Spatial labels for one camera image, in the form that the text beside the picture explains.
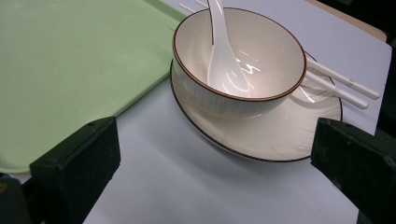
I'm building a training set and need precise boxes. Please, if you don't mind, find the white ceramic soup spoon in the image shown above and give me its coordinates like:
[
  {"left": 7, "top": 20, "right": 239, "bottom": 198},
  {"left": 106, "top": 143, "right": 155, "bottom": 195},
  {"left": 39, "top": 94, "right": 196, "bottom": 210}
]
[{"left": 206, "top": 0, "right": 252, "bottom": 98}]

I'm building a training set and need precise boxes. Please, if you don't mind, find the light green plastic tray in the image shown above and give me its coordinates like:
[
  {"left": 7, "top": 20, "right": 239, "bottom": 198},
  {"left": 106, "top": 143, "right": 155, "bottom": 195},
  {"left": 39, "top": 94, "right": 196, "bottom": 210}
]
[{"left": 0, "top": 0, "right": 188, "bottom": 175}]

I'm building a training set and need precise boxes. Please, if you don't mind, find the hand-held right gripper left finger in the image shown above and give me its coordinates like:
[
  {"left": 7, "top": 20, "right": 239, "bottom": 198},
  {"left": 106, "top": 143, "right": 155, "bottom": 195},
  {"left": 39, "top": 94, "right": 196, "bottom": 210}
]
[{"left": 29, "top": 116, "right": 121, "bottom": 224}]

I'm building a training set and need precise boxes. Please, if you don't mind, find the cream plate with dark rim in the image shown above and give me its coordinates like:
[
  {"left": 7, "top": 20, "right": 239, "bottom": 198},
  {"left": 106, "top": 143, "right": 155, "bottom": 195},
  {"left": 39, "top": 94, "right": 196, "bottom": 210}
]
[{"left": 169, "top": 50, "right": 344, "bottom": 163}]

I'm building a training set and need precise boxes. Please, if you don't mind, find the cream bowl with brown rim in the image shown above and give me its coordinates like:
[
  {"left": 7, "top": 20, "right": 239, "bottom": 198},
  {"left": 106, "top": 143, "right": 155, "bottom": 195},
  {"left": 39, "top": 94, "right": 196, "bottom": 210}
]
[{"left": 172, "top": 7, "right": 308, "bottom": 119}]

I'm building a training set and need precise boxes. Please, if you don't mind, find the white chopstick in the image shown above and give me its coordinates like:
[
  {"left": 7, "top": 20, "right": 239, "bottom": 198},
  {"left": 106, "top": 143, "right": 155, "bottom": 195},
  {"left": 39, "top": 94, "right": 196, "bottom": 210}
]
[
  {"left": 195, "top": 0, "right": 381, "bottom": 101},
  {"left": 178, "top": 3, "right": 370, "bottom": 110}
]

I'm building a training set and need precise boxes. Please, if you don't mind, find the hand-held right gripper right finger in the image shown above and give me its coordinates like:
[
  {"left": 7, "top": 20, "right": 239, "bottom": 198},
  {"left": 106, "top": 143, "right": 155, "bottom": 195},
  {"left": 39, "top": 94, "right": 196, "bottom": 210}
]
[{"left": 310, "top": 117, "right": 396, "bottom": 224}]

